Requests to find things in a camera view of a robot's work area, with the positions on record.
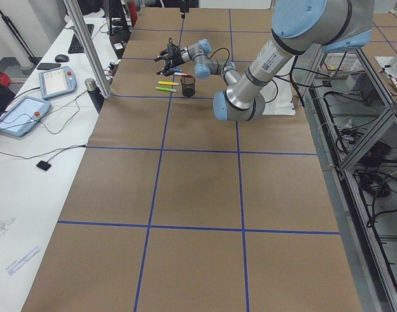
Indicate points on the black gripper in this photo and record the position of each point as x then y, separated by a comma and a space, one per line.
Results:
175, 58

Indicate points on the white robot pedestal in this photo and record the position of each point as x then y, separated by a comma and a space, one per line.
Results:
278, 97

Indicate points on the black computer mouse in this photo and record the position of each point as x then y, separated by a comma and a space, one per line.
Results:
62, 58

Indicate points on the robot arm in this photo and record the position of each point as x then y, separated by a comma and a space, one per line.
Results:
337, 26
184, 6

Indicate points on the aluminium frame rack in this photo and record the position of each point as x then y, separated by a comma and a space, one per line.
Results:
351, 99

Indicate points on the black mesh pen cup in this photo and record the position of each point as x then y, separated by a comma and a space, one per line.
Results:
188, 86

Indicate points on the black phone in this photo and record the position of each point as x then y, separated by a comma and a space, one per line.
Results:
47, 66

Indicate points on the small black square device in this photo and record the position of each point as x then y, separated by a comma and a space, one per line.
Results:
43, 165

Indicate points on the near teach pendant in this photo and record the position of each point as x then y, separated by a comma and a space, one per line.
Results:
23, 116

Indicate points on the steel water bottle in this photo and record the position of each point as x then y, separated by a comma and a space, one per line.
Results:
94, 93

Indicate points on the red marker pen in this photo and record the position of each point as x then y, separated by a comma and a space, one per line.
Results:
181, 74

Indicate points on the far teach pendant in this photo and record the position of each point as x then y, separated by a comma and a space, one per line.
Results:
57, 82

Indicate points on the green marker pen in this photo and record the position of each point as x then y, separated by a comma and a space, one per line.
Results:
164, 89

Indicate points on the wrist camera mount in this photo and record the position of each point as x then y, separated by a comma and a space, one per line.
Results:
171, 50

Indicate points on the yellow highlighter pen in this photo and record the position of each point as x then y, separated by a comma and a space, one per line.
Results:
168, 83

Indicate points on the teach pendant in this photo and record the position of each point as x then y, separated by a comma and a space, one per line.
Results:
23, 116
57, 82

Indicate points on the aluminium frame post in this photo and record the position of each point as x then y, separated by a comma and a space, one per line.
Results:
81, 30

